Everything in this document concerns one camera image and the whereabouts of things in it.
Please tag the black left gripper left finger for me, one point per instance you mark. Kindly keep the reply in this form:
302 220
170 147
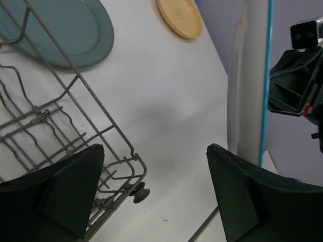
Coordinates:
53 203

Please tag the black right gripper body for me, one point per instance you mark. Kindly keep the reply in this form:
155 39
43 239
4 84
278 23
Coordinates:
295 87

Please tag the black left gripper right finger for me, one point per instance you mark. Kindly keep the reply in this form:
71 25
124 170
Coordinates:
258 205

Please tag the white watermelon pattern plate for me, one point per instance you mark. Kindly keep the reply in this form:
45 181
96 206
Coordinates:
248 82

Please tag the teal blue plate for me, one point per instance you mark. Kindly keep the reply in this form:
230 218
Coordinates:
82 28

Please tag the yellow plate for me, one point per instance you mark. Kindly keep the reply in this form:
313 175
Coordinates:
182 16

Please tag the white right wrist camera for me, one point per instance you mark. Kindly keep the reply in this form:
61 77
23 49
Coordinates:
307 33

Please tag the grey wire dish rack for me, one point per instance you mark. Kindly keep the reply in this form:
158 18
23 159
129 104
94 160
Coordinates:
49 114

